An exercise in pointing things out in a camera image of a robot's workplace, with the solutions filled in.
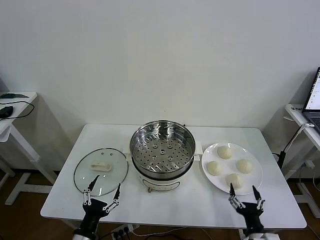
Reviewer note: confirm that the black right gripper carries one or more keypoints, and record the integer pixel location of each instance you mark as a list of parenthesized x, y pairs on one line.
[(252, 215)]

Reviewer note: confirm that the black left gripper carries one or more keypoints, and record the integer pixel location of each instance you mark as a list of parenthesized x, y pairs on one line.
[(93, 210)]

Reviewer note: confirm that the white steamed baozi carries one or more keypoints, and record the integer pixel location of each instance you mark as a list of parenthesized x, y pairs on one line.
[(214, 168), (244, 166), (225, 152), (237, 180)]

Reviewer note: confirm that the round glass lid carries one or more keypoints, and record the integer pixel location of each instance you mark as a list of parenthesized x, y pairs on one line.
[(110, 175)]

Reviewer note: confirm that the steel steamer basket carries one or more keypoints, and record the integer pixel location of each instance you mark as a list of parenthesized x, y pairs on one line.
[(162, 160)]

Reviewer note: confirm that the white round plate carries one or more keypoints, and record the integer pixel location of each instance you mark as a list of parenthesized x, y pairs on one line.
[(230, 163)]

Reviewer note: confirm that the white power strip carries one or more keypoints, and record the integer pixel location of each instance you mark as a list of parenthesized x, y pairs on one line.
[(125, 229)]

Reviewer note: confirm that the white electric cooker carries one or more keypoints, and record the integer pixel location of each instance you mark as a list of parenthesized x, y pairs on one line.
[(160, 183)]

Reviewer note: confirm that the open grey laptop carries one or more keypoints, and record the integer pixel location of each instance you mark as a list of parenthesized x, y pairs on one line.
[(312, 100)]

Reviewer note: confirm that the black computer mouse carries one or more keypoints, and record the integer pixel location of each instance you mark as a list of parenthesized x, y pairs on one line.
[(6, 111)]

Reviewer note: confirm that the dark green flat object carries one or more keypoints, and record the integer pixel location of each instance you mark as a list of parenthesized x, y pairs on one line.
[(10, 95)]

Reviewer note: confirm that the white wall plug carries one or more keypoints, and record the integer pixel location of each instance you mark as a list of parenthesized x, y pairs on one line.
[(310, 164)]

